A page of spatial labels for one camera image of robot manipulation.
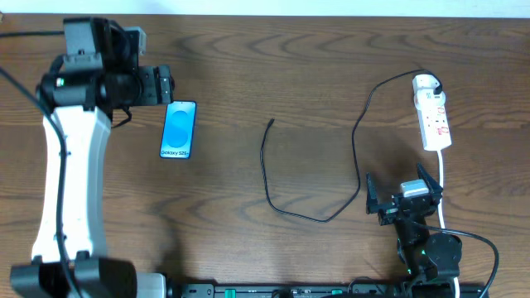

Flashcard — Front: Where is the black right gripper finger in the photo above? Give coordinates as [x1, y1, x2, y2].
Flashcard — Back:
[417, 163, 443, 195]
[366, 172, 378, 214]

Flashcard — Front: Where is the blue Galaxy smartphone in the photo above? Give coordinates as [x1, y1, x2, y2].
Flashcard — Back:
[160, 101, 197, 159]

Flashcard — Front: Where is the black charging cable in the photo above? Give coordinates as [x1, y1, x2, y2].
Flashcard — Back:
[259, 69, 444, 224]

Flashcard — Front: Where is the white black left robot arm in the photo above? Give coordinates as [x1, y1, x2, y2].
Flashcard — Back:
[10, 17, 176, 297]

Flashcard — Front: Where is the white power strip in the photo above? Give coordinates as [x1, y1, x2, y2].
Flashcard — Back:
[412, 74, 452, 151]

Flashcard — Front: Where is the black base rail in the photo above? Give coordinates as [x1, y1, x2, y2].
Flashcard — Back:
[165, 281, 485, 298]

